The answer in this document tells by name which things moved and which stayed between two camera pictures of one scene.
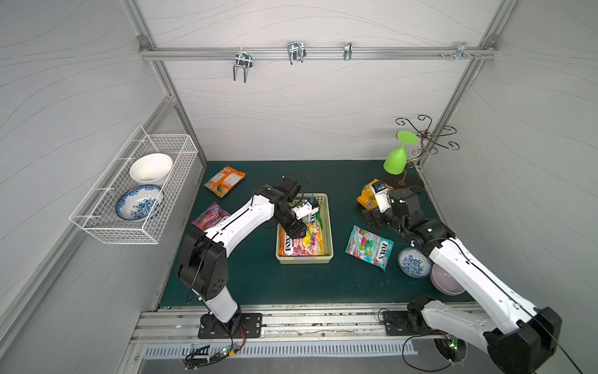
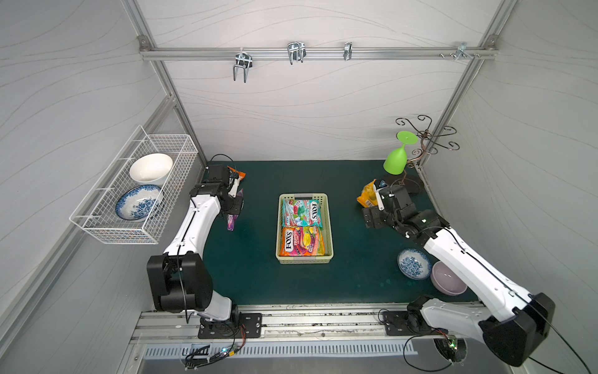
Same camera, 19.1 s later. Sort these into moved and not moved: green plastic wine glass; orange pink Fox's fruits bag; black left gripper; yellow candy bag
Moved: black left gripper
Not moved: green plastic wine glass; yellow candy bag; orange pink Fox's fruits bag
